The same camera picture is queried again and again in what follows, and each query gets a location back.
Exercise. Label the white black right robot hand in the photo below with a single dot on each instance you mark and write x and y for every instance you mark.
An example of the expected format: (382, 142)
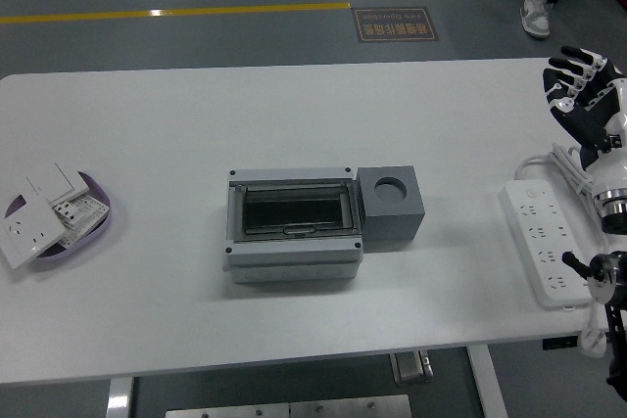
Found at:
(583, 119)

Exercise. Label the smoky transparent box lid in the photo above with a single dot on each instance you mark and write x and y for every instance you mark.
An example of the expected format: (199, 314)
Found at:
(294, 188)

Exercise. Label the grey electrical enclosure box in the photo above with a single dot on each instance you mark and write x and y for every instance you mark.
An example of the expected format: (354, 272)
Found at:
(294, 261)

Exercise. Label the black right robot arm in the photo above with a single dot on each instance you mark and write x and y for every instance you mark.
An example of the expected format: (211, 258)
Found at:
(614, 212)

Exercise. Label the grey cube with round hole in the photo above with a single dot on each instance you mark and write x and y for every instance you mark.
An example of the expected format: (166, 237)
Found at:
(392, 227)

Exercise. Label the white power strip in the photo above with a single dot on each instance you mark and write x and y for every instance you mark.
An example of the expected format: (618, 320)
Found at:
(544, 222)

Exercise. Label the black table controller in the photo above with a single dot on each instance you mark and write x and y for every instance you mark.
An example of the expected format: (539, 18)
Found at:
(558, 342)

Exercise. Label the white table leg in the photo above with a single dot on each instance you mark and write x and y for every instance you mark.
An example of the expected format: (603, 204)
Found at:
(487, 384)
(119, 401)

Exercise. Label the white perforated socket plate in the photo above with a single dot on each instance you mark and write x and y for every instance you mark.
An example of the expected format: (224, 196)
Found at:
(93, 210)

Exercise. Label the purple tray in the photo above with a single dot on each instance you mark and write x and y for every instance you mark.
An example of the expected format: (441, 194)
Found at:
(93, 242)

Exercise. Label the small white socket module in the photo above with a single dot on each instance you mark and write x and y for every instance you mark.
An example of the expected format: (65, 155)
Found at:
(66, 212)

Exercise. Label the grey under-table bracket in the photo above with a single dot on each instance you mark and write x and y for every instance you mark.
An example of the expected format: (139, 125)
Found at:
(410, 366)

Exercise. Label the metal base plate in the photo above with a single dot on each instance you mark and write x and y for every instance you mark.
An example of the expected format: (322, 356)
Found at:
(289, 408)

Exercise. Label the white wall switch panel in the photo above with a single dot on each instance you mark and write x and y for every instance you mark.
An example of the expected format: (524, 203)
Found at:
(54, 178)

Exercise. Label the white wall socket panel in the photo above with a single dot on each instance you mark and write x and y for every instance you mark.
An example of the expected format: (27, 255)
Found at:
(24, 237)

